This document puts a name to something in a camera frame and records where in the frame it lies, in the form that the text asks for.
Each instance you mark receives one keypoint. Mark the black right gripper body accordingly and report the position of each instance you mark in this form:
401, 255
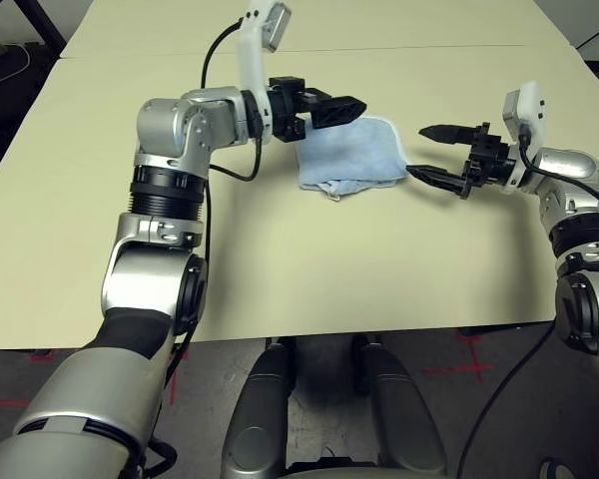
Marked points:
486, 159

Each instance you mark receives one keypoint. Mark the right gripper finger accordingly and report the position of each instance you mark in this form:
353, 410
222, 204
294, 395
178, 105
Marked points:
446, 135
441, 177

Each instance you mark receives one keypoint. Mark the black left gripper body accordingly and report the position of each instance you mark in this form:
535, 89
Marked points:
289, 110

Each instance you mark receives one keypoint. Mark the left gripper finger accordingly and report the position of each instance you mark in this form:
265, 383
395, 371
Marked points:
334, 114
324, 96

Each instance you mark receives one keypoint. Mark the light blue terry towel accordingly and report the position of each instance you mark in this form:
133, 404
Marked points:
354, 154

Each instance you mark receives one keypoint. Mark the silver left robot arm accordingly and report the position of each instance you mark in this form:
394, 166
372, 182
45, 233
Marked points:
150, 279

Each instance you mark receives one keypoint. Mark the grey robot right leg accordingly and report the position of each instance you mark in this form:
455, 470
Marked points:
399, 414

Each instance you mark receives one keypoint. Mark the grey robot leg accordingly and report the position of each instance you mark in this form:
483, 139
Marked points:
259, 414
399, 414

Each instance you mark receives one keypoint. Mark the black-framed side table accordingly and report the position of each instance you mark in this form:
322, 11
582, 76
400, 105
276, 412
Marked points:
42, 22

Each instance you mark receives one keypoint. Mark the grey robot left leg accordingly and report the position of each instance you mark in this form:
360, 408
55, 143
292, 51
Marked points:
259, 414

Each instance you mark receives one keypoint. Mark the person's sneaker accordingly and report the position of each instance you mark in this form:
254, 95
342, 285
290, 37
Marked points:
554, 470

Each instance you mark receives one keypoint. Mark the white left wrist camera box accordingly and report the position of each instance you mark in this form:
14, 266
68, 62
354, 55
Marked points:
252, 55

